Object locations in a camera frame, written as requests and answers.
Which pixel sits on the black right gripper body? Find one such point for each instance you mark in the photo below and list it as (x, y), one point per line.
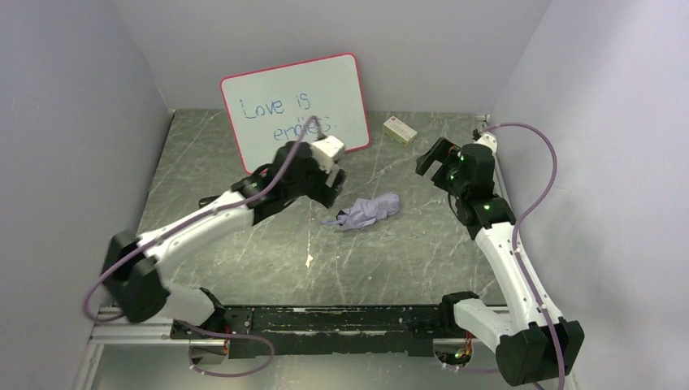
(440, 158)

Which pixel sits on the white and black folding umbrella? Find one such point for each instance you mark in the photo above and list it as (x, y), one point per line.
(366, 212)

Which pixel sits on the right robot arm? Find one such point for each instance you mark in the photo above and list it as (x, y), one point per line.
(535, 342)

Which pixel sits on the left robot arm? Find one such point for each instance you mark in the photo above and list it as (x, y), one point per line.
(138, 269)

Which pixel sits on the small cream cardboard box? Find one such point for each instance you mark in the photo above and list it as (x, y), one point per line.
(399, 131)

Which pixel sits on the red framed whiteboard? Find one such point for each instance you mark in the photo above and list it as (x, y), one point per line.
(270, 107)

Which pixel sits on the blue and black stapler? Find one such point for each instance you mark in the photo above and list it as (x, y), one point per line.
(205, 201)

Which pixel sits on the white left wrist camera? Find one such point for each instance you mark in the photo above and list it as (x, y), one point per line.
(327, 152)

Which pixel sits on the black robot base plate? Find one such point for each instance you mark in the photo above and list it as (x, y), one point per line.
(415, 330)

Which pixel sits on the aluminium frame rail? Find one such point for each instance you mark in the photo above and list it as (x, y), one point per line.
(112, 328)

